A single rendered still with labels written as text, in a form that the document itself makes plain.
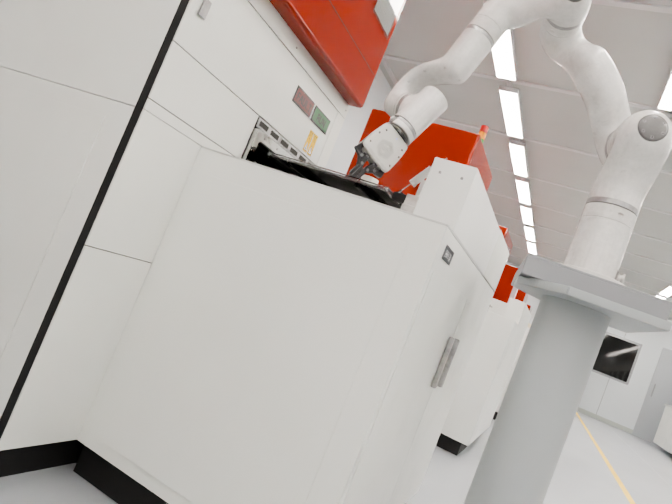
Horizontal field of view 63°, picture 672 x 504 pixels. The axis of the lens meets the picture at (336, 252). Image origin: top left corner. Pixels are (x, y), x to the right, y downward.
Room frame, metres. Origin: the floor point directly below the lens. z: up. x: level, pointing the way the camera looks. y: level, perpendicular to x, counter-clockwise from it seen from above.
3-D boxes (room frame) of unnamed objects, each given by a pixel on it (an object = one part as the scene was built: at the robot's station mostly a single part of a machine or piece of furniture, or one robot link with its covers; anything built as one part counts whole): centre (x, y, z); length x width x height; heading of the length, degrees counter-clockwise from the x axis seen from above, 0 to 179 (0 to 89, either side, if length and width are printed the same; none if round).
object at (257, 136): (1.64, 0.23, 0.89); 0.44 x 0.02 x 0.10; 156
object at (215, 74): (1.48, 0.32, 1.02); 0.81 x 0.03 x 0.40; 156
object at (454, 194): (1.36, -0.27, 0.89); 0.55 x 0.09 x 0.14; 156
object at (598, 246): (1.32, -0.59, 0.96); 0.19 x 0.19 x 0.18
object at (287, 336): (1.59, -0.10, 0.41); 0.96 x 0.64 x 0.82; 156
